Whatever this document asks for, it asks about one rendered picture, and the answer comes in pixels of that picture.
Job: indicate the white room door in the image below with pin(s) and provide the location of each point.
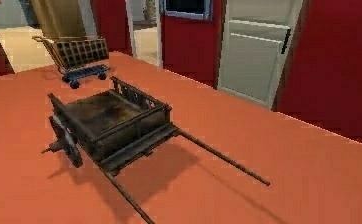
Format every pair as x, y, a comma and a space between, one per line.
252, 56

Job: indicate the dark wooden hand cart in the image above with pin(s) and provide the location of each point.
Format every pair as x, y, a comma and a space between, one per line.
115, 123

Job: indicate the brown shopping cart blue base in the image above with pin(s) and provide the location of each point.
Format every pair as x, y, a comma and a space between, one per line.
80, 53

